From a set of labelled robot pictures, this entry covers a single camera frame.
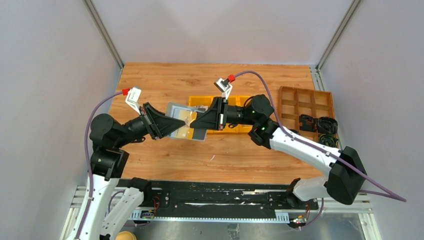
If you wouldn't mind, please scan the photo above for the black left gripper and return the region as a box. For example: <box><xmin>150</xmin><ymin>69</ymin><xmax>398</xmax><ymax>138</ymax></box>
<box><xmin>115</xmin><ymin>101</ymin><xmax>186</xmax><ymax>147</ymax></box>

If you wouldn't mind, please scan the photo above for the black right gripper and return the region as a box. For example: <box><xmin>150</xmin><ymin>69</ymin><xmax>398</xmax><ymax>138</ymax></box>
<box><xmin>190</xmin><ymin>97</ymin><xmax>258</xmax><ymax>131</ymax></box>

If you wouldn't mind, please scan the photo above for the gold credit card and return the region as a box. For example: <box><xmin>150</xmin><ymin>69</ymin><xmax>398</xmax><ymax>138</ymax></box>
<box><xmin>170</xmin><ymin>109</ymin><xmax>198</xmax><ymax>140</ymax></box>

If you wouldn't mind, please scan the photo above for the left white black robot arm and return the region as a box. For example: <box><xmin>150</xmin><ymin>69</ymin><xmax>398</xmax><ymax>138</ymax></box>
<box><xmin>67</xmin><ymin>102</ymin><xmax>186</xmax><ymax>240</ymax></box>

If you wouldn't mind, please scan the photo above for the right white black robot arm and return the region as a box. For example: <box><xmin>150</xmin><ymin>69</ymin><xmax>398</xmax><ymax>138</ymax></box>
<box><xmin>190</xmin><ymin>94</ymin><xmax>366</xmax><ymax>209</ymax></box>

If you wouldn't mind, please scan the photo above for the yellow plastic bin row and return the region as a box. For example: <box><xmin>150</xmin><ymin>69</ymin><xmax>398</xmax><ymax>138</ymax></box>
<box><xmin>207</xmin><ymin>94</ymin><xmax>274</xmax><ymax>133</ymax></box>

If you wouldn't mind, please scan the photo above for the wooden compartment tray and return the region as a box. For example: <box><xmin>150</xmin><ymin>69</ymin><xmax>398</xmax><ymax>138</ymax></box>
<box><xmin>277</xmin><ymin>86</ymin><xmax>339</xmax><ymax>149</ymax></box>

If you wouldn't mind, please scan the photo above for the green patterned rolled tie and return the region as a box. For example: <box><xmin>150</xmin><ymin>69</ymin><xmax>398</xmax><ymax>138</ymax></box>
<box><xmin>318</xmin><ymin>133</ymin><xmax>339</xmax><ymax>148</ymax></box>

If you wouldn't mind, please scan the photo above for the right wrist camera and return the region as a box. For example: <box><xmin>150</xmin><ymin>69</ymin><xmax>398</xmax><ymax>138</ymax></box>
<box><xmin>214</xmin><ymin>78</ymin><xmax>233</xmax><ymax>99</ymax></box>

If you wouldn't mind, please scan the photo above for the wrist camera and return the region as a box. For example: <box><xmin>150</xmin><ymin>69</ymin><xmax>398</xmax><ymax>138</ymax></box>
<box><xmin>214</xmin><ymin>78</ymin><xmax>233</xmax><ymax>99</ymax></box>
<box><xmin>125</xmin><ymin>86</ymin><xmax>142</xmax><ymax>115</ymax></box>

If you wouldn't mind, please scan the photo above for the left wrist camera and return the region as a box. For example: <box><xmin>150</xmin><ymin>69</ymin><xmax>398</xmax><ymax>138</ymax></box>
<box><xmin>125</xmin><ymin>86</ymin><xmax>142</xmax><ymax>115</ymax></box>

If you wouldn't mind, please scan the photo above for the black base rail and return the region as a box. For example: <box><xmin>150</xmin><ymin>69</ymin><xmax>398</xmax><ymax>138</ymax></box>
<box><xmin>112</xmin><ymin>178</ymin><xmax>355</xmax><ymax>220</ymax></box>

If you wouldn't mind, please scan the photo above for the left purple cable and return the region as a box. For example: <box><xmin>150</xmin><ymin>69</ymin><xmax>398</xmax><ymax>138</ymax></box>
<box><xmin>74</xmin><ymin>88</ymin><xmax>130</xmax><ymax>240</ymax></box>

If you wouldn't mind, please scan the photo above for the purple cable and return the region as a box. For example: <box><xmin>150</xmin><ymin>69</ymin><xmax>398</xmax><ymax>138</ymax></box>
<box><xmin>74</xmin><ymin>88</ymin><xmax>130</xmax><ymax>240</ymax></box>
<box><xmin>227</xmin><ymin>70</ymin><xmax>407</xmax><ymax>229</ymax></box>

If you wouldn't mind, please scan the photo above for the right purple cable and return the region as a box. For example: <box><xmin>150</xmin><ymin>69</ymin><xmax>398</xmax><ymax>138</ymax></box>
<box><xmin>227</xmin><ymin>70</ymin><xmax>407</xmax><ymax>229</ymax></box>

